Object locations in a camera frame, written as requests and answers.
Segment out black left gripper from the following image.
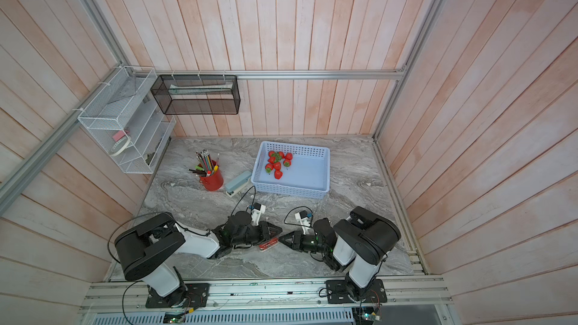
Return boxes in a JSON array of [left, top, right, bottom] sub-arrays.
[[232, 221, 283, 247]]

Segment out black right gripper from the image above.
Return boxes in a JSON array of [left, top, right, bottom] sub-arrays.
[[279, 231, 329, 254]]

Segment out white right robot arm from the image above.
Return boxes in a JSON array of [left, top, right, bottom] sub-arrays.
[[278, 206, 401, 305]]

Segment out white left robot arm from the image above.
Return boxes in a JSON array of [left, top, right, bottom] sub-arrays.
[[114, 211, 283, 306]]

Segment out red strawberry in basket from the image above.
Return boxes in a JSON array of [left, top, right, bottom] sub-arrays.
[[265, 163, 274, 174]]

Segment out light blue perforated plastic basket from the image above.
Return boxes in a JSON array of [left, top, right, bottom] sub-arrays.
[[251, 141, 331, 199]]

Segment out red metal pencil bucket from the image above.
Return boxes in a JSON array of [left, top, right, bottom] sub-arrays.
[[199, 160, 224, 191]]

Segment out white tape roll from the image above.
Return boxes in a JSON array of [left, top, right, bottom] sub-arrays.
[[109, 135, 132, 157]]

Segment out pink sticky note pad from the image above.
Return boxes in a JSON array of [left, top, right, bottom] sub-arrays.
[[112, 130, 128, 142]]

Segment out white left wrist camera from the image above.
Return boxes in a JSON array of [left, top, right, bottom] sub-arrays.
[[250, 203, 266, 226]]

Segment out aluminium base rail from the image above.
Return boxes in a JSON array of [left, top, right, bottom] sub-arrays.
[[79, 275, 454, 314]]

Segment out black mesh wall basket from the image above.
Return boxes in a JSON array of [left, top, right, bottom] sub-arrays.
[[151, 75, 241, 115]]

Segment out white wire mesh shelf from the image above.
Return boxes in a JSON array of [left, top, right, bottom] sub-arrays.
[[78, 66, 176, 175]]

